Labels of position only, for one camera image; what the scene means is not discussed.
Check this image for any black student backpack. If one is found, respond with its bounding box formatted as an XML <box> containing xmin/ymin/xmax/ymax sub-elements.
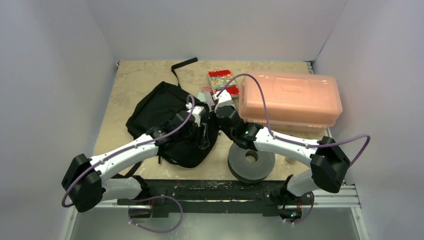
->
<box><xmin>125</xmin><ymin>57</ymin><xmax>220</xmax><ymax>169</ymax></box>

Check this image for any red treehouse paperback book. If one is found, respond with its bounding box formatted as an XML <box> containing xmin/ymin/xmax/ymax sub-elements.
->
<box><xmin>207</xmin><ymin>69</ymin><xmax>240</xmax><ymax>98</ymax></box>

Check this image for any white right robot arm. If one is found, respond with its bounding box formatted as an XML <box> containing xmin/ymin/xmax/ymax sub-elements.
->
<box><xmin>215</xmin><ymin>105</ymin><xmax>351</xmax><ymax>204</ymax></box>

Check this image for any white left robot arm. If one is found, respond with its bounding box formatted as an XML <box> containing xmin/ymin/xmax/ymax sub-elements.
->
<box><xmin>61</xmin><ymin>106</ymin><xmax>209</xmax><ymax>213</ymax></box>

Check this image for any white red castle book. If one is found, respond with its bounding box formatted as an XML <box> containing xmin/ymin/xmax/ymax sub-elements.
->
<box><xmin>202</xmin><ymin>86</ymin><xmax>217</xmax><ymax>110</ymax></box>

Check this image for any grey thin notebook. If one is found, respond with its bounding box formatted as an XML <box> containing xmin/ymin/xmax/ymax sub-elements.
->
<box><xmin>197</xmin><ymin>92</ymin><xmax>213</xmax><ymax>109</ymax></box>

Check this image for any grey filament spool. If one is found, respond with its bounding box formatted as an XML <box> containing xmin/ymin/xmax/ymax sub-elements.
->
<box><xmin>227</xmin><ymin>143</ymin><xmax>276</xmax><ymax>184</ymax></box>

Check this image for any translucent pink plastic box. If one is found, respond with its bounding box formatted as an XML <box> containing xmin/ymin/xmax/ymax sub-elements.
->
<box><xmin>238</xmin><ymin>70</ymin><xmax>343</xmax><ymax>133</ymax></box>

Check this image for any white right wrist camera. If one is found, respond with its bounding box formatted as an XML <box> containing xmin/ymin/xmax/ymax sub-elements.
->
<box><xmin>212</xmin><ymin>89</ymin><xmax>236</xmax><ymax>109</ymax></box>

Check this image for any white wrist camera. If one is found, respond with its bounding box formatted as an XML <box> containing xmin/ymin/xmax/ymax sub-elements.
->
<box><xmin>187</xmin><ymin>106</ymin><xmax>208</xmax><ymax>127</ymax></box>
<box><xmin>212</xmin><ymin>89</ymin><xmax>236</xmax><ymax>109</ymax></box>

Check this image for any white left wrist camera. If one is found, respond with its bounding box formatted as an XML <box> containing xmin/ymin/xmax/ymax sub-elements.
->
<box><xmin>187</xmin><ymin>106</ymin><xmax>208</xmax><ymax>127</ymax></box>

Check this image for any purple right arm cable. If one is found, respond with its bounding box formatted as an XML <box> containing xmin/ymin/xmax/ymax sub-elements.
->
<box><xmin>215</xmin><ymin>73</ymin><xmax>371</xmax><ymax>168</ymax></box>

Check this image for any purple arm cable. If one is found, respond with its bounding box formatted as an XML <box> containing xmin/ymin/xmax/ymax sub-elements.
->
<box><xmin>61</xmin><ymin>95</ymin><xmax>196</xmax><ymax>209</ymax></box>
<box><xmin>215</xmin><ymin>73</ymin><xmax>371</xmax><ymax>168</ymax></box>

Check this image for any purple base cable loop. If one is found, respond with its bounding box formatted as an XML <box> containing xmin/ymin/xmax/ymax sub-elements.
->
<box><xmin>127</xmin><ymin>194</ymin><xmax>185</xmax><ymax>234</ymax></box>

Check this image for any black metal base rail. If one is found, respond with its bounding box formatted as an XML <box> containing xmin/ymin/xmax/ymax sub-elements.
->
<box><xmin>67</xmin><ymin>178</ymin><xmax>362</xmax><ymax>220</ymax></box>

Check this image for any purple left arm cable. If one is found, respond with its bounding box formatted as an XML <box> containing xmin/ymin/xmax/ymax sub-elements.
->
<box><xmin>61</xmin><ymin>95</ymin><xmax>196</xmax><ymax>209</ymax></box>

